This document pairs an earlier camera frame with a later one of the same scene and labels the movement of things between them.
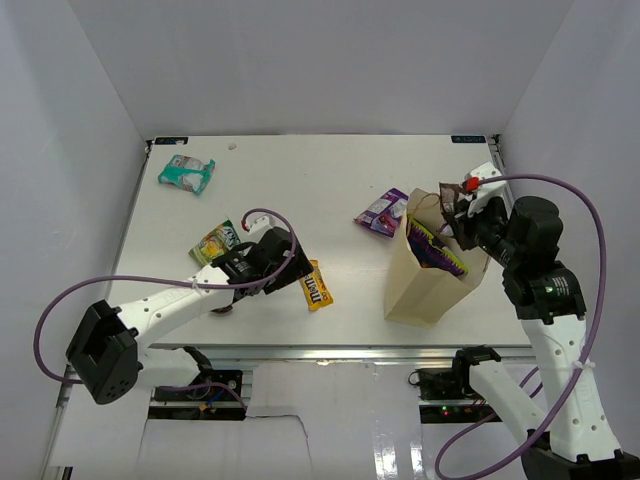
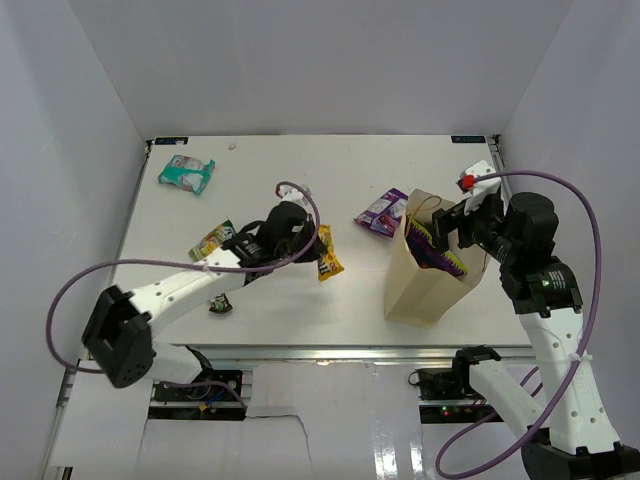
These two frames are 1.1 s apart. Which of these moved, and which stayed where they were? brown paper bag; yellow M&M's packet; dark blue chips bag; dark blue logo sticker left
Moved: yellow M&M's packet
Stayed: brown paper bag; dark blue chips bag; dark blue logo sticker left
